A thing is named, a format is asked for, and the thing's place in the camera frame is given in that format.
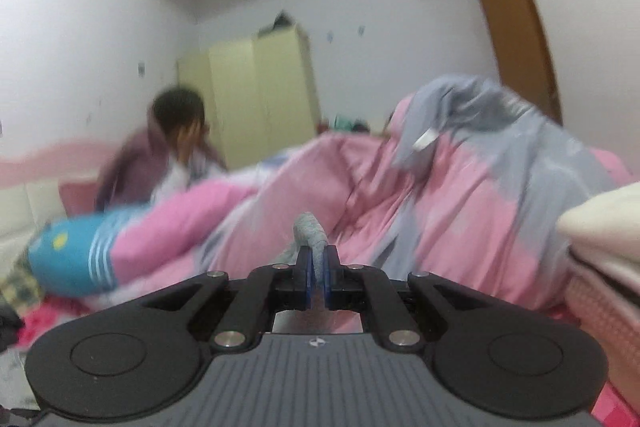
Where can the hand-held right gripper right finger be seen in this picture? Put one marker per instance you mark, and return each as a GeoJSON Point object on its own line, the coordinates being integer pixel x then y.
{"type": "Point", "coordinates": [330, 276]}

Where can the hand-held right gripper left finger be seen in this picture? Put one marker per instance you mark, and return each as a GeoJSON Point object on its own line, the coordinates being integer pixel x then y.
{"type": "Point", "coordinates": [307, 274]}

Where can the grey sweatpants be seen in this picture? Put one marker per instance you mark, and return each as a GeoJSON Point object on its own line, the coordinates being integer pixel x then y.
{"type": "Point", "coordinates": [310, 232]}

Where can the pink grey floral duvet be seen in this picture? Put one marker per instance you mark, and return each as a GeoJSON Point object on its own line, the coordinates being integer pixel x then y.
{"type": "Point", "coordinates": [450, 207]}

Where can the pale yellow wardrobe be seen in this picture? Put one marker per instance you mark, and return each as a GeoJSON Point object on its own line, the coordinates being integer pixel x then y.
{"type": "Point", "coordinates": [260, 97]}

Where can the blue striped pillow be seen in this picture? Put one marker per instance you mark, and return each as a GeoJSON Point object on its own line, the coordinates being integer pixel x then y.
{"type": "Point", "coordinates": [65, 257]}

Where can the dark bag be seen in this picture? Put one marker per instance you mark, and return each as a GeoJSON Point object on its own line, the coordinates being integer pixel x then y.
{"type": "Point", "coordinates": [282, 24]}

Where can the pink cream headboard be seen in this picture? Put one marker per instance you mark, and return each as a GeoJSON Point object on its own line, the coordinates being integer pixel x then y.
{"type": "Point", "coordinates": [40, 207]}

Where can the cream folded sweater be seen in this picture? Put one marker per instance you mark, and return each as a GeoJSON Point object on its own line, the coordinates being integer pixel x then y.
{"type": "Point", "coordinates": [605, 217]}

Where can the pink checked folded garment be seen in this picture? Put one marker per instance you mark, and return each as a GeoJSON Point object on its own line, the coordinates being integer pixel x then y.
{"type": "Point", "coordinates": [610, 322]}

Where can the green plaid pillow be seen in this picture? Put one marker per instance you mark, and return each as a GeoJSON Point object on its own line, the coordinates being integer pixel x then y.
{"type": "Point", "coordinates": [22, 287]}

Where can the brown wooden door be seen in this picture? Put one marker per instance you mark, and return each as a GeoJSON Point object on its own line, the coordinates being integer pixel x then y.
{"type": "Point", "coordinates": [520, 47]}

